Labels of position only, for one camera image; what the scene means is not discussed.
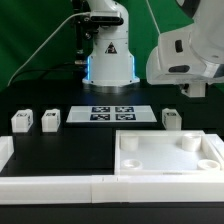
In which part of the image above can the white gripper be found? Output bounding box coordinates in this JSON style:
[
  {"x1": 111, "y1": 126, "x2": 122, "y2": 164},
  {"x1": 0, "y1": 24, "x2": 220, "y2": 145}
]
[{"x1": 146, "y1": 29, "x2": 224, "y2": 98}]

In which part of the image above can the white square tabletop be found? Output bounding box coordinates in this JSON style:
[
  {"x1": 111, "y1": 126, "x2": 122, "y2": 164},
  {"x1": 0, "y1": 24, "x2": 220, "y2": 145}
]
[{"x1": 114, "y1": 130, "x2": 224, "y2": 176}]

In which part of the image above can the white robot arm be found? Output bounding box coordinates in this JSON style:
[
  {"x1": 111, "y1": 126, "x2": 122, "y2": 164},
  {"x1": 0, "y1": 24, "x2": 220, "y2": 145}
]
[{"x1": 83, "y1": 0, "x2": 224, "y2": 97}]

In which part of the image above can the white U-shaped obstacle fence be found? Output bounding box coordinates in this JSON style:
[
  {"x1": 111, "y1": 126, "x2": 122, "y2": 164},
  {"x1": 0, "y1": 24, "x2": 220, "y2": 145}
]
[{"x1": 0, "y1": 136, "x2": 224, "y2": 205}]

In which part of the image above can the white marker base plate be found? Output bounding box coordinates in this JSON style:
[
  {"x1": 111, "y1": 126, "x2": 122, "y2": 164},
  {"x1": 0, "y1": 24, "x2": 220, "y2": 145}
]
[{"x1": 67, "y1": 105, "x2": 157, "y2": 123}]

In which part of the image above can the white cable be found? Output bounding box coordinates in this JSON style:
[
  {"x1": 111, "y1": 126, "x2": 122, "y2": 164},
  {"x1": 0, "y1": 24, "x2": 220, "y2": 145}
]
[{"x1": 7, "y1": 11, "x2": 92, "y2": 88}]

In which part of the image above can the black cable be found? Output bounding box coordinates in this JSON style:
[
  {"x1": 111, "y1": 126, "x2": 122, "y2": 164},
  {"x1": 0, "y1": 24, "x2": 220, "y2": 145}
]
[{"x1": 9, "y1": 63, "x2": 88, "y2": 84}]

